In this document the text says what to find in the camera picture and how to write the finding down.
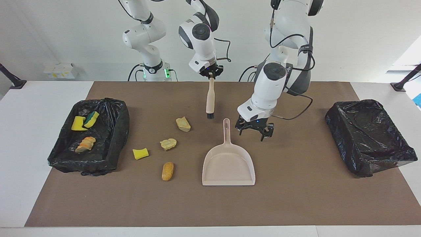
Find brown oval bread roll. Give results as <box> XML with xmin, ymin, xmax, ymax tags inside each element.
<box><xmin>161</xmin><ymin>162</ymin><xmax>175</xmax><ymax>181</ymax></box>

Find bin lined with black bag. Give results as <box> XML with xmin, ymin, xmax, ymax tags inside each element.
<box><xmin>325</xmin><ymin>99</ymin><xmax>418</xmax><ymax>178</ymax></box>
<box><xmin>47</xmin><ymin>97</ymin><xmax>130</xmax><ymax>176</ymax></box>

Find beige orange rock chunk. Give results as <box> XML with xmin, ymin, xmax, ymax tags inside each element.
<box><xmin>75</xmin><ymin>137</ymin><xmax>96</xmax><ymax>153</ymax></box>

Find yellow green sponge piece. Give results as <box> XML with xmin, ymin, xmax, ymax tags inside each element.
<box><xmin>84</xmin><ymin>111</ymin><xmax>100</xmax><ymax>128</ymax></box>

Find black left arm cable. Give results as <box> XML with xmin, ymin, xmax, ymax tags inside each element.
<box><xmin>269</xmin><ymin>0</ymin><xmax>316</xmax><ymax>121</ymax></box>

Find beige plastic dustpan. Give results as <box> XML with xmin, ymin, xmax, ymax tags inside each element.
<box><xmin>202</xmin><ymin>118</ymin><xmax>256</xmax><ymax>186</ymax></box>

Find pale yellow lump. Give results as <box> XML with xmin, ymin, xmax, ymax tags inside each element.
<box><xmin>160</xmin><ymin>138</ymin><xmax>177</xmax><ymax>151</ymax></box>

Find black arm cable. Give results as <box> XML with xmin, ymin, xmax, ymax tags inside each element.
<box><xmin>269</xmin><ymin>0</ymin><xmax>316</xmax><ymax>121</ymax></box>
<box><xmin>184</xmin><ymin>0</ymin><xmax>232</xmax><ymax>63</ymax></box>

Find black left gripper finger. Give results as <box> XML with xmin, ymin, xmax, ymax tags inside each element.
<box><xmin>235</xmin><ymin>119</ymin><xmax>247</xmax><ymax>136</ymax></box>
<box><xmin>260</xmin><ymin>122</ymin><xmax>275</xmax><ymax>142</ymax></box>

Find black base cable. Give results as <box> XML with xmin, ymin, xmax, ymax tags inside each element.
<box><xmin>128</xmin><ymin>64</ymin><xmax>145</xmax><ymax>82</ymax></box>
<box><xmin>239</xmin><ymin>65</ymin><xmax>262</xmax><ymax>82</ymax></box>

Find brown table mat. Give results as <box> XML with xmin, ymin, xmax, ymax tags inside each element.
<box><xmin>25</xmin><ymin>81</ymin><xmax>421</xmax><ymax>227</ymax></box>

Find beige hand brush black bristles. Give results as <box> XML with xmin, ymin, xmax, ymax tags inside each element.
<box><xmin>206</xmin><ymin>77</ymin><xmax>216</xmax><ymax>119</ymax></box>

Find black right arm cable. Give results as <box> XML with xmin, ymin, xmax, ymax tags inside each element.
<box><xmin>184</xmin><ymin>0</ymin><xmax>232</xmax><ymax>63</ymax></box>

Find black camera stand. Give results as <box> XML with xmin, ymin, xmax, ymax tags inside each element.
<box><xmin>390</xmin><ymin>64</ymin><xmax>421</xmax><ymax>92</ymax></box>
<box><xmin>0</xmin><ymin>63</ymin><xmax>27</xmax><ymax>90</ymax></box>

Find white boxes with yellow labels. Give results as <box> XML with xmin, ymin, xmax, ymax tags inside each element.
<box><xmin>43</xmin><ymin>63</ymin><xmax>79</xmax><ymax>80</ymax></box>

